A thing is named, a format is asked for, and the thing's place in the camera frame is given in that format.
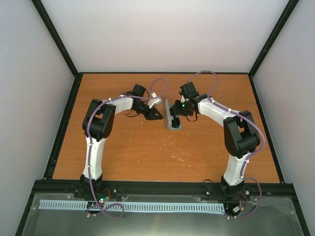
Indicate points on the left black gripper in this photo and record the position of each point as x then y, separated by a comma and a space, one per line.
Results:
149, 116

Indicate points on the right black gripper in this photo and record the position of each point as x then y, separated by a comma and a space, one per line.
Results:
176, 110

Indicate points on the grey glasses case green lining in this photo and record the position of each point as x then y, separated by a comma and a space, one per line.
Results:
168, 117

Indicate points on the black sunglasses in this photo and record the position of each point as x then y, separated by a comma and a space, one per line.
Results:
175, 123

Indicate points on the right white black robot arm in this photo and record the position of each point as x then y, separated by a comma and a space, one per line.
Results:
241, 135

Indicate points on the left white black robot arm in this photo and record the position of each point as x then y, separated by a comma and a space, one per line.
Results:
98, 123

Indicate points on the left controller board with leds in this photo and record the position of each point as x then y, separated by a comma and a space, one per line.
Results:
104, 196

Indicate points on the clear acrylic cover plate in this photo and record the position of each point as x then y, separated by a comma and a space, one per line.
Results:
268, 217

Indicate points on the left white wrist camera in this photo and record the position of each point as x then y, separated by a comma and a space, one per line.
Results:
155, 100

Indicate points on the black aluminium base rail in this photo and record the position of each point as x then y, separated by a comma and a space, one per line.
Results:
207, 190

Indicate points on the light blue slotted cable duct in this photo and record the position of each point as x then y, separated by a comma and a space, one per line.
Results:
139, 207

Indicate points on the right controller board with wires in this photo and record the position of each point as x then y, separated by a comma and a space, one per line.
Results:
242, 201

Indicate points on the left black frame post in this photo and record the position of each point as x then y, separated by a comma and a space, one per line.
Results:
39, 6

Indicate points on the black frame post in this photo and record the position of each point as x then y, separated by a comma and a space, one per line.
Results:
39, 6
281, 22

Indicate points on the right black frame post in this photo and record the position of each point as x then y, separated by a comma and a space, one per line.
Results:
281, 22

